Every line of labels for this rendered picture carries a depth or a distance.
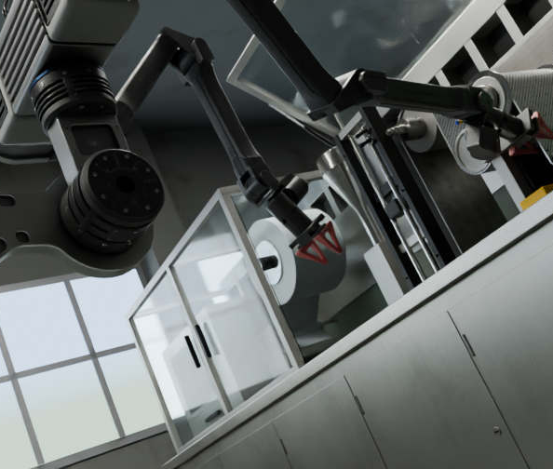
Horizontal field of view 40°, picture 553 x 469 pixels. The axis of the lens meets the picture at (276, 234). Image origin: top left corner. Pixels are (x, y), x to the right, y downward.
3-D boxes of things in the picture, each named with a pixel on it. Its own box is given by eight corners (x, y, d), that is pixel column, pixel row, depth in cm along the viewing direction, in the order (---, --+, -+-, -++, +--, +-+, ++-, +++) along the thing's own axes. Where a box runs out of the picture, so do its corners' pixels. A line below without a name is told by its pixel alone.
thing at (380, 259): (389, 332, 245) (316, 183, 262) (420, 322, 253) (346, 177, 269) (414, 316, 234) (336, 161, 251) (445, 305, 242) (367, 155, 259)
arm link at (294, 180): (239, 194, 184) (258, 174, 178) (262, 170, 192) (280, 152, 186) (276, 227, 185) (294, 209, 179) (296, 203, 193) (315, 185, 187)
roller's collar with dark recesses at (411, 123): (401, 145, 212) (391, 127, 214) (416, 143, 216) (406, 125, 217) (414, 133, 207) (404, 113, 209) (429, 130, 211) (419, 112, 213)
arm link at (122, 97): (151, 39, 194) (168, 12, 187) (195, 71, 198) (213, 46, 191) (74, 147, 165) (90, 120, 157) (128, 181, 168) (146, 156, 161)
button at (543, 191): (524, 213, 157) (518, 203, 158) (545, 207, 161) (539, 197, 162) (547, 195, 151) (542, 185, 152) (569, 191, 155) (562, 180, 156)
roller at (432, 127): (414, 161, 217) (393, 121, 222) (472, 151, 231) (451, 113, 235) (444, 134, 207) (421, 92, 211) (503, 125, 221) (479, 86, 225)
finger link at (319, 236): (334, 253, 188) (307, 227, 187) (352, 240, 183) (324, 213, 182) (323, 269, 183) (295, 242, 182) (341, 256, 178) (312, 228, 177)
